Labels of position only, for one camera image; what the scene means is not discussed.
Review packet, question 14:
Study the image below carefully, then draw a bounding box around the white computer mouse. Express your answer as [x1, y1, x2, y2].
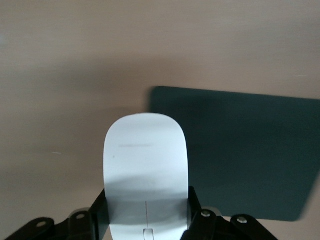
[102, 112, 192, 240]

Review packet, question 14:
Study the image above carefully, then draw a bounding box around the black mouse pad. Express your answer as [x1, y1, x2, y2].
[145, 85, 320, 223]

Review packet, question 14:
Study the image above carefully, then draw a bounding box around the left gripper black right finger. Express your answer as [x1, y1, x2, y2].
[183, 185, 278, 240]

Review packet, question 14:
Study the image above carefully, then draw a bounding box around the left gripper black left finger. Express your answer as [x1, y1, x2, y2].
[6, 187, 111, 240]

